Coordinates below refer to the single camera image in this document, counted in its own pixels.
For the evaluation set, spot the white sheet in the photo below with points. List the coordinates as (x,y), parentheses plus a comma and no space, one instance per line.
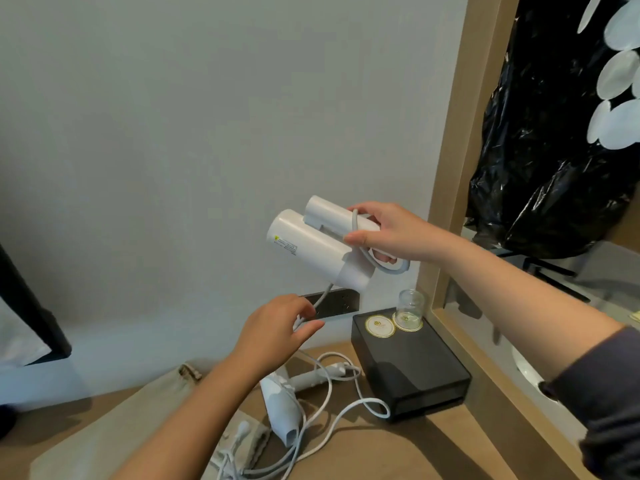
(17,339)

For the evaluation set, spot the person's left thumb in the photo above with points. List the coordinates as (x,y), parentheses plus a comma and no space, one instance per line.
(309,330)

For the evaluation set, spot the person's right forearm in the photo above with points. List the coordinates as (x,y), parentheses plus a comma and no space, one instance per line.
(520,304)

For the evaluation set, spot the round white gold-rimmed coaster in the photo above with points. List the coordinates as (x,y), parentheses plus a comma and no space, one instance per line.
(419,325)
(379,326)

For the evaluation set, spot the person's right thumb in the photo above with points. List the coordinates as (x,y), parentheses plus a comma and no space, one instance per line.
(362,237)

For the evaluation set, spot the person's left hand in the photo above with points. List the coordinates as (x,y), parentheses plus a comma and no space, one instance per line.
(267,337)

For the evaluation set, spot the white sink basin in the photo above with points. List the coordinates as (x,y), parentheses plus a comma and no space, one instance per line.
(527,367)

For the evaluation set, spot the black faucet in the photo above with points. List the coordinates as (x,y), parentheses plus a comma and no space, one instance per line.
(550,272)

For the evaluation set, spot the dark grey sleeve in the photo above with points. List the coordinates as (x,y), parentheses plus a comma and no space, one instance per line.
(605,394)

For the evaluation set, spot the white hair dryer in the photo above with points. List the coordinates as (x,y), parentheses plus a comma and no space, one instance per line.
(310,244)
(281,404)

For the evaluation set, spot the black frame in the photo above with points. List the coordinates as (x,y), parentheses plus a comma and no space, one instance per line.
(30,309)

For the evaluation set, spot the black box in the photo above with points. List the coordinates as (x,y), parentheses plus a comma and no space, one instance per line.
(415,369)

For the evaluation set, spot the black plastic bag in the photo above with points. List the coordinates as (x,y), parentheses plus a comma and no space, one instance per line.
(545,144)

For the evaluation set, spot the clear drinking glass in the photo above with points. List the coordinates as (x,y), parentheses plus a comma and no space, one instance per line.
(410,307)

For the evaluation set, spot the person's right hand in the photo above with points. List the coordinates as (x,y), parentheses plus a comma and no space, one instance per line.
(405,234)

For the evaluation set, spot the black wall socket panel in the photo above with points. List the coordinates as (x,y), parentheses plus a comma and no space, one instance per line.
(340,303)

